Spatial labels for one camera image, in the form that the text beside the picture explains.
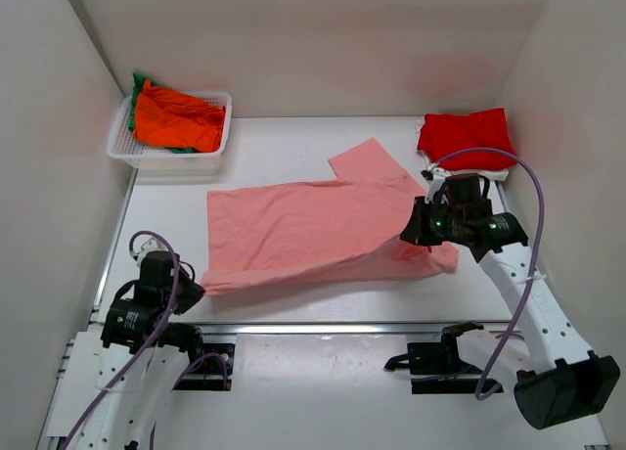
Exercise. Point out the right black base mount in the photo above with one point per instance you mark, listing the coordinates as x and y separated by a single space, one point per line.
435 367

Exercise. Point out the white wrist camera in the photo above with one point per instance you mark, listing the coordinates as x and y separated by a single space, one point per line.
140 253
435 177

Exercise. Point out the green t-shirt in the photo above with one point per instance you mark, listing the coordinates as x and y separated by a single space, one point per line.
139 80

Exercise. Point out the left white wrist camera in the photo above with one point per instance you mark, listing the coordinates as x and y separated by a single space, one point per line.
140 253

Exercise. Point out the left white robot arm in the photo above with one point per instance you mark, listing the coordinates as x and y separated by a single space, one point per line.
143 355

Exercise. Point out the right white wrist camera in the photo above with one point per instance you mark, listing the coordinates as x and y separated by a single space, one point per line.
435 177

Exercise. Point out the orange t-shirt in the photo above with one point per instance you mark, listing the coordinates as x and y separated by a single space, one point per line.
181 123

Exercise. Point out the pink t-shirt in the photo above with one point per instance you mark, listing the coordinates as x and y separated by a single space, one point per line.
345 229

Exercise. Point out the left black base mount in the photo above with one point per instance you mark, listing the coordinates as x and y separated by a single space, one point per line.
211 366

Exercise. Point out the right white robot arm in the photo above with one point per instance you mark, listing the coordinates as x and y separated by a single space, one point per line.
558 378

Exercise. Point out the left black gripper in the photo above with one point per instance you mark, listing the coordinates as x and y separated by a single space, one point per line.
193 292

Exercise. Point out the folded red t-shirt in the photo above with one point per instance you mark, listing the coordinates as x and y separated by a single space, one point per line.
444 134

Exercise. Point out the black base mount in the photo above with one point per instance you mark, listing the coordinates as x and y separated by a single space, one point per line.
211 366
435 367

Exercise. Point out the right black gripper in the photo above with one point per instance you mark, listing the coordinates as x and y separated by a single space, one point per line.
415 231

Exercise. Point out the white plastic basket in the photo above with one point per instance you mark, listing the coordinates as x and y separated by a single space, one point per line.
123 145

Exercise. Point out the aluminium rail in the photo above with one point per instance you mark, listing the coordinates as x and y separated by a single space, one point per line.
326 328

